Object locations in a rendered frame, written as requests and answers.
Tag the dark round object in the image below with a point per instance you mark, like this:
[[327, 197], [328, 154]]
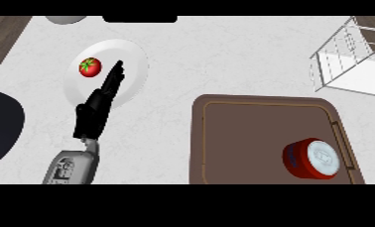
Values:
[[9, 125]]

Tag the red tomato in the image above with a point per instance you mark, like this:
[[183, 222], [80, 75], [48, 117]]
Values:
[[90, 67]]

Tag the red can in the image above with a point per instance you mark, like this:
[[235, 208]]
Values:
[[312, 158]]

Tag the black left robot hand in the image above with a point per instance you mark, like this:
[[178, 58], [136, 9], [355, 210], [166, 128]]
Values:
[[93, 115]]

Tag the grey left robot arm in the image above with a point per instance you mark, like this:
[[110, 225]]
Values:
[[68, 166]]

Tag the grey round bowl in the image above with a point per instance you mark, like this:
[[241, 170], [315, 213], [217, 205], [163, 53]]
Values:
[[65, 19]]

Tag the brown tray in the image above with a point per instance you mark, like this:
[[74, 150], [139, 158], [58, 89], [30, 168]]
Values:
[[248, 132]]

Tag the white round plate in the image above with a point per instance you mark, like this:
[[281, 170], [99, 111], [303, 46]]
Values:
[[132, 62]]

